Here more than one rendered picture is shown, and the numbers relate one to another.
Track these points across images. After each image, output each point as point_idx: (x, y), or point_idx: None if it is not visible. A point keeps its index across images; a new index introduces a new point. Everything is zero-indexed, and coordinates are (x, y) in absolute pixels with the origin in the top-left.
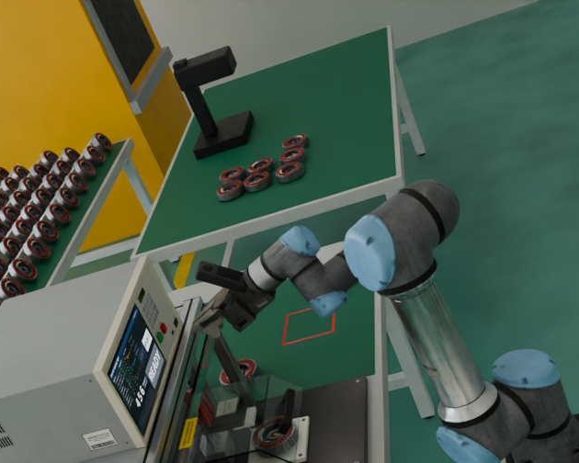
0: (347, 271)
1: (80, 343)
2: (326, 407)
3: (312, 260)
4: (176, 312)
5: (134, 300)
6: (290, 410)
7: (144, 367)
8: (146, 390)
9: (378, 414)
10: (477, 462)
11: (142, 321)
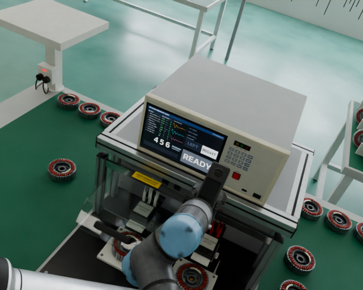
0: (141, 282)
1: (195, 99)
2: None
3: (158, 243)
4: (266, 198)
5: (229, 135)
6: (106, 231)
7: (186, 148)
8: (171, 150)
9: None
10: None
11: (219, 147)
